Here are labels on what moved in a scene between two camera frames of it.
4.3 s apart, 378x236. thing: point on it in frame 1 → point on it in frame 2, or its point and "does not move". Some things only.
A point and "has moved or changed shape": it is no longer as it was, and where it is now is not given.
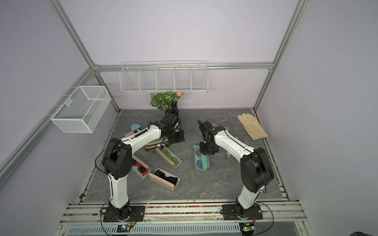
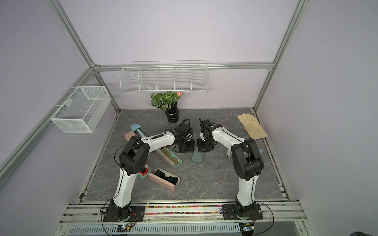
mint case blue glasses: x=202 y=162 has moved or changed shape
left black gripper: x=180 y=138 → x=191 y=148
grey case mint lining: x=169 y=157 does not move
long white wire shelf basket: x=164 y=76 does not move
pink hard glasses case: x=129 y=133 does not move
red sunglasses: x=142 y=170 does not move
